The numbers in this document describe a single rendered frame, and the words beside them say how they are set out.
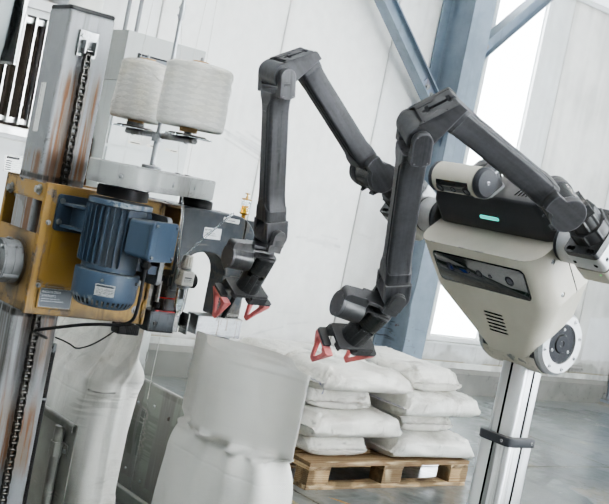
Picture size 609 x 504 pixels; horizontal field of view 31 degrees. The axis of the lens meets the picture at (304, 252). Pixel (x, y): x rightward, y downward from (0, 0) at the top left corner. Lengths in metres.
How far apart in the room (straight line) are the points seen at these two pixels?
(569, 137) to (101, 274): 7.98
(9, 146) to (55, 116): 2.86
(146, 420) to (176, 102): 1.34
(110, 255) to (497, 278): 0.89
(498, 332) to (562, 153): 7.47
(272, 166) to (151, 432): 1.29
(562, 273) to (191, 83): 0.95
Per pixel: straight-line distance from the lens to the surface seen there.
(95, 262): 2.55
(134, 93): 2.84
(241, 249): 2.60
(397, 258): 2.26
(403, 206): 2.19
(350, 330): 2.38
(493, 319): 2.71
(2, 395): 2.77
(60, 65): 2.71
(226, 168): 7.73
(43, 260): 2.67
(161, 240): 2.51
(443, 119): 2.10
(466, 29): 8.83
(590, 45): 10.32
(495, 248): 2.58
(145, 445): 3.62
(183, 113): 2.60
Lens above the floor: 1.43
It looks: 3 degrees down
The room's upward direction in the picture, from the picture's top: 11 degrees clockwise
